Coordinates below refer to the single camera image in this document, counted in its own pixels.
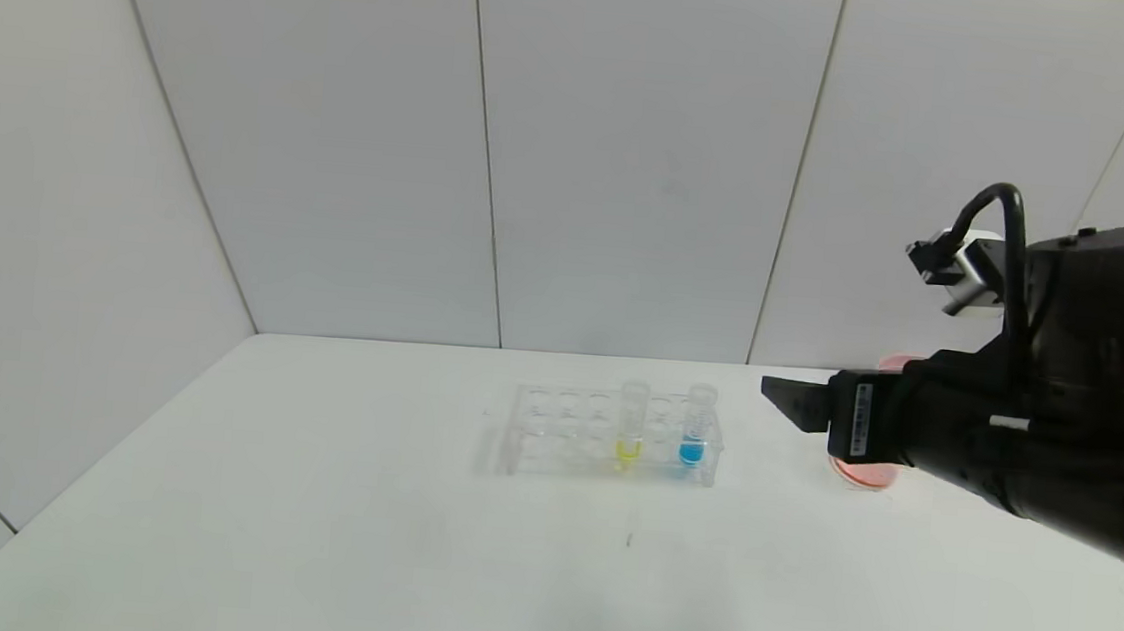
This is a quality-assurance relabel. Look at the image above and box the black camera cable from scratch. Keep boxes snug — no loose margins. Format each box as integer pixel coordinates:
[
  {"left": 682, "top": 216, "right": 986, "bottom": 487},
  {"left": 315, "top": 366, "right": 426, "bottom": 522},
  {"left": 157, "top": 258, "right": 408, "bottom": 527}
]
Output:
[{"left": 931, "top": 177, "right": 1047, "bottom": 378}]

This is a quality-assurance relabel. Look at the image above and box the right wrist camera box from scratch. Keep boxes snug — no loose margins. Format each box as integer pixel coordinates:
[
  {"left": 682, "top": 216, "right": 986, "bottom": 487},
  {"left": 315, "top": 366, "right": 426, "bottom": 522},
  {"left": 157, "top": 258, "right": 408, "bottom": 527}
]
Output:
[{"left": 900, "top": 222, "right": 1013, "bottom": 323}]

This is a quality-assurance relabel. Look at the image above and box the clear glass beaker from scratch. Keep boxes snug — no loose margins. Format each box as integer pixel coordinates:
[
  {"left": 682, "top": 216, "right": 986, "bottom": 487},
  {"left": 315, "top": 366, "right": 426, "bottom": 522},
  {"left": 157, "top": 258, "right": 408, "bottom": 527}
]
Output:
[{"left": 825, "top": 453, "right": 910, "bottom": 495}]

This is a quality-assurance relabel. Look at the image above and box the clear plastic test tube rack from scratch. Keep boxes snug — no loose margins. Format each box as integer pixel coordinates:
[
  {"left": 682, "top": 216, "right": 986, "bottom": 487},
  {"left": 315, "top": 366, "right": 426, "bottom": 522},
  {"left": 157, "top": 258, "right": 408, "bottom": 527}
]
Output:
[{"left": 497, "top": 378, "right": 728, "bottom": 493}]

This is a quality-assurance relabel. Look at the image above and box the test tube with yellow pigment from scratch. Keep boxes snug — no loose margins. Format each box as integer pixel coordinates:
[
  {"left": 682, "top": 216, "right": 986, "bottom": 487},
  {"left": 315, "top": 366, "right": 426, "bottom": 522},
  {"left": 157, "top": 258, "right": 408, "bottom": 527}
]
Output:
[{"left": 612, "top": 377, "right": 652, "bottom": 469}]

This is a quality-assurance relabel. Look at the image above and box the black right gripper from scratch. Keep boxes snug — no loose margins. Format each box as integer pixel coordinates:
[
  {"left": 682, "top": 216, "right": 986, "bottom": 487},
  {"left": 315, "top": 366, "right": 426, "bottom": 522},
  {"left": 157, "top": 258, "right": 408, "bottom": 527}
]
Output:
[{"left": 752, "top": 337, "right": 1036, "bottom": 518}]

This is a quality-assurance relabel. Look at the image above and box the test tube with blue pigment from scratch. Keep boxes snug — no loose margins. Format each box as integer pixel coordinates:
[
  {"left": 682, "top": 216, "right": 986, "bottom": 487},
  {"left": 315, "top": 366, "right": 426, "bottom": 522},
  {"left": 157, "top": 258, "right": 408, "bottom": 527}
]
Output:
[{"left": 677, "top": 380, "right": 720, "bottom": 470}]

